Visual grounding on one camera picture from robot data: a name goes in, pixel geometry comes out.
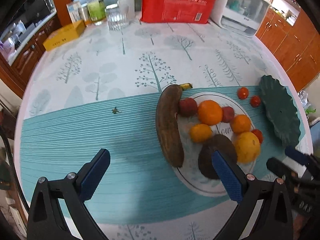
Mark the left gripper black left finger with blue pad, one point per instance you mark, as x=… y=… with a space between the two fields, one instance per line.
x=46 y=220

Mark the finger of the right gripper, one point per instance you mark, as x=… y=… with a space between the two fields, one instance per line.
x=301 y=158
x=280 y=169

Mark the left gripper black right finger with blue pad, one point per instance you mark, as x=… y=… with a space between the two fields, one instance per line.
x=264 y=205

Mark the yellow lemon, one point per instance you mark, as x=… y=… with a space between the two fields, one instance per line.
x=247 y=147

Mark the cherry tomato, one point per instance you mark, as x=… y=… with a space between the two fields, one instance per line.
x=258 y=134
x=243 y=93
x=255 y=101

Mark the small orange tangerine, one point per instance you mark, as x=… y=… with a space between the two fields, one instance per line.
x=240 y=124

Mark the dark brown avocado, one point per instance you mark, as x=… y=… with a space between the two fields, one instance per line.
x=219 y=143

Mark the red plum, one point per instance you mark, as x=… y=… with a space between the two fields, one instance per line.
x=187 y=107
x=227 y=114

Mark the small yellow-orange tangerine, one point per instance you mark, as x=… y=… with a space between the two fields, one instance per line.
x=200 y=133

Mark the large orange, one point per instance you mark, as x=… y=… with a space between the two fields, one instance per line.
x=209 y=112

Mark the overripe brown banana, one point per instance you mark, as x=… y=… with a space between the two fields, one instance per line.
x=166 y=124

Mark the dark green scalloped plate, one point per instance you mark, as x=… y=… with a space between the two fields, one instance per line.
x=280 y=110

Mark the plastic bag on floor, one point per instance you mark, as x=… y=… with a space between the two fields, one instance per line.
x=309 y=108

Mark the orange wooden cabinet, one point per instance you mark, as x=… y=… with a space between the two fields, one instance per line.
x=296 y=47

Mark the tree pattern tablecloth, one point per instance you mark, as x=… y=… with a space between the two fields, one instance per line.
x=101 y=91

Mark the white cup sterilizer cabinet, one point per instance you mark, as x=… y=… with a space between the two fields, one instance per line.
x=240 y=16

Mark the yellow cardboard box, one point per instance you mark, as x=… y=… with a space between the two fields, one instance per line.
x=64 y=35

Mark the red jar gift box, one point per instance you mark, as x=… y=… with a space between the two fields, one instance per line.
x=176 y=11

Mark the small metal tin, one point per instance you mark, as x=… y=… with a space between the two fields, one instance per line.
x=83 y=12

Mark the small white carton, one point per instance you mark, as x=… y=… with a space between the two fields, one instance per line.
x=73 y=10

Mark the clear drinking glass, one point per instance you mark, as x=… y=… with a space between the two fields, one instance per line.
x=117 y=16

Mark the glass bottle green label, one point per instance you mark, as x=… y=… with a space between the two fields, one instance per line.
x=96 y=11

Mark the white plastic squeeze bottle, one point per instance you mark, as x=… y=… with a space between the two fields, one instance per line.
x=129 y=7

